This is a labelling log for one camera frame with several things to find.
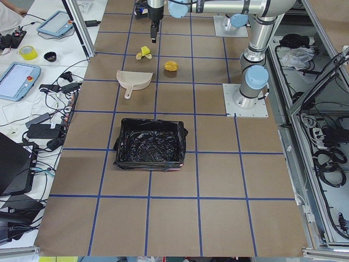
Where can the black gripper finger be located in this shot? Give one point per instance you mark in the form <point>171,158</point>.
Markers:
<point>154,31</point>

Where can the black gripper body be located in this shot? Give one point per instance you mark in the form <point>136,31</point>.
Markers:
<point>155,15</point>

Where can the yellow sponge piece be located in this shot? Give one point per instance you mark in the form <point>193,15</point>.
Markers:
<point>145,51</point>

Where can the orange peel scrap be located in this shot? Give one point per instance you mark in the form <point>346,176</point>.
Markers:
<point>140,56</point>

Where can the yellow ball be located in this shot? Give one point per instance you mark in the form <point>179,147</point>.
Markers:
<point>171,66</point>

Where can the beige plastic dustpan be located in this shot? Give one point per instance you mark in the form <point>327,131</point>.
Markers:
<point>133,81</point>

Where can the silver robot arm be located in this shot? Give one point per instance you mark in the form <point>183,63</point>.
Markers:
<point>255,76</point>
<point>235,23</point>

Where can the bin with black bag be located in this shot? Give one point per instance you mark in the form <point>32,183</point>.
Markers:
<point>153,145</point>

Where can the blue teach pendant upper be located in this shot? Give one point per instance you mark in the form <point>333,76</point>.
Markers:
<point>57,25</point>

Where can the blue teach pendant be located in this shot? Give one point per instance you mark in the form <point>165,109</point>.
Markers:
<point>18,79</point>
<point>57,25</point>

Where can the black power strip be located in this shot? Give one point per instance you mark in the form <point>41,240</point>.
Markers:
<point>69,109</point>

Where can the yellow tape roll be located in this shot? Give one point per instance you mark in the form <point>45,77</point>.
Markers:
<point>28,53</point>

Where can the blue teach pendant lower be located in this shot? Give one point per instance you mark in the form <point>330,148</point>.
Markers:
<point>18,79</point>

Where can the white crumpled cloth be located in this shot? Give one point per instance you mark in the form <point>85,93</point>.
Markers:
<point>298,58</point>

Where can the black power adapter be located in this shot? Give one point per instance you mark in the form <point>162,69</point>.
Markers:
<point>45,131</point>

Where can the black computer monitor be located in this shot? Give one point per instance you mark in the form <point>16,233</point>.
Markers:
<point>17,163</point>

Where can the aluminium frame post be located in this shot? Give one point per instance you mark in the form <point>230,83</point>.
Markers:
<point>73,11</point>

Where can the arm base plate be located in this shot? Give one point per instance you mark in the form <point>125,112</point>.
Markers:
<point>236,105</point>
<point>219,31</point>

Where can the aluminium side frame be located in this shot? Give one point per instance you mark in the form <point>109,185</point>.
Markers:
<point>313,119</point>

